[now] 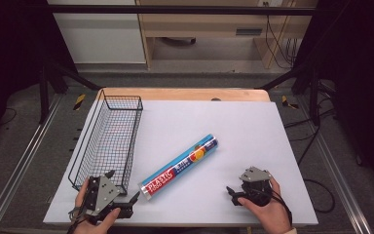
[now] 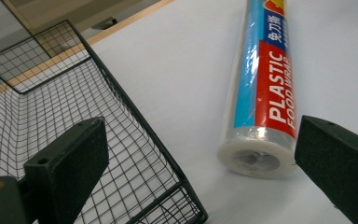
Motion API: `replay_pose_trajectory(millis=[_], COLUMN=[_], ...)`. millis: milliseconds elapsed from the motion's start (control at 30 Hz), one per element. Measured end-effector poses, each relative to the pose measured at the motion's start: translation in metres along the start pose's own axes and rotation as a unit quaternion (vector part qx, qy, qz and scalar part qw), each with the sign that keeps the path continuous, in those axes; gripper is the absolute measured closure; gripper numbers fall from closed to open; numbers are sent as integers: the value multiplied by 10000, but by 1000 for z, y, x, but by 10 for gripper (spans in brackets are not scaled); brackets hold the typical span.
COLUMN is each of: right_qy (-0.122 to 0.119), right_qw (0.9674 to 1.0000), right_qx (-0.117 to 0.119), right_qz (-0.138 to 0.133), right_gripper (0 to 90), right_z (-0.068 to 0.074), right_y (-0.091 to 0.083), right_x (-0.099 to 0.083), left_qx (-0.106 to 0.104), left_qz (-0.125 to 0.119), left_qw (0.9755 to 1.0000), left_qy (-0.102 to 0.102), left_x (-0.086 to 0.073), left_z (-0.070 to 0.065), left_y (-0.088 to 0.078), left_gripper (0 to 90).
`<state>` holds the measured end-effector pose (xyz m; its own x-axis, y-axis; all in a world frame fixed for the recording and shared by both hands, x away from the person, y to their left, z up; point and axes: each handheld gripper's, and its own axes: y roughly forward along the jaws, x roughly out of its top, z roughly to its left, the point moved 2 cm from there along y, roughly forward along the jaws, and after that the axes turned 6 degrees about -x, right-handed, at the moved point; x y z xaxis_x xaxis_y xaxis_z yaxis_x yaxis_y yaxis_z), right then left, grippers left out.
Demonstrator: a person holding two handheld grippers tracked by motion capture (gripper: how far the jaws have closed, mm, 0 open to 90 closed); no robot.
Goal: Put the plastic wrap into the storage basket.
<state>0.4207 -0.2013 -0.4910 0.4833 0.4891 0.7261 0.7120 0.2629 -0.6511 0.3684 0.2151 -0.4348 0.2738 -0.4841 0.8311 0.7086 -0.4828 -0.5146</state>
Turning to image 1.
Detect wooden table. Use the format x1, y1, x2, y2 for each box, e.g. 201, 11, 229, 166
96, 86, 271, 103

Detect black hanging cables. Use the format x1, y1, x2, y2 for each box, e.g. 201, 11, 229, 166
263, 1, 304, 70

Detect black metal stand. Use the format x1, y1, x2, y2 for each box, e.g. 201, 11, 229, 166
258, 60, 323, 127
38, 60, 102, 125

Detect yellow black tape strip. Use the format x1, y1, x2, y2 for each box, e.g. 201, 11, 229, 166
73, 93, 87, 111
280, 95, 300, 110

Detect aluminium floor rail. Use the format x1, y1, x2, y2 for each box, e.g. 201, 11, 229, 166
0, 93, 63, 234
295, 97, 374, 234

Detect person's left hand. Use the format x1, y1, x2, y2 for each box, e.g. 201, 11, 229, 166
71, 177, 122, 234

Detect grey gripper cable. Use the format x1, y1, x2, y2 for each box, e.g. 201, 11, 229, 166
66, 204, 91, 234

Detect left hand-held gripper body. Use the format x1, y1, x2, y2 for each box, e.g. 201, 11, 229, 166
83, 169, 134, 222

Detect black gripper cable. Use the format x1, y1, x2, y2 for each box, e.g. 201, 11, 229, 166
260, 187, 294, 226

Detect white cabinet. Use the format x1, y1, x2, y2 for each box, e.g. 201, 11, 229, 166
46, 0, 148, 65

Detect person's right hand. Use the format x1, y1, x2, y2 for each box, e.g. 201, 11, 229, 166
237, 175, 294, 234

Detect white table mat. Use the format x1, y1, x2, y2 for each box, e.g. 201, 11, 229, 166
42, 99, 319, 228

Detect black curtain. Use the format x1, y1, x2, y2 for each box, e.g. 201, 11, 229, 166
291, 0, 374, 191
0, 0, 79, 155

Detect wooden desk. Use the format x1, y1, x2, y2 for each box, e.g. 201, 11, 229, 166
135, 0, 319, 70

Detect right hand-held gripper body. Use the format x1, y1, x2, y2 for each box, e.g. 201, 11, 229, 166
239, 166, 274, 208

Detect black horizontal bar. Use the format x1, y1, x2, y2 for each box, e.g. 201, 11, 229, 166
44, 5, 319, 17

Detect black wire basket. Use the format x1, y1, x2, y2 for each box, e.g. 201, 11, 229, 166
67, 89, 144, 196

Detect blue plastic wrap box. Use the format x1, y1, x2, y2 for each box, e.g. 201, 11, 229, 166
137, 133, 219, 202

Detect black looped floor cable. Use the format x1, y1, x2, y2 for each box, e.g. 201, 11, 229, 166
302, 177, 336, 215

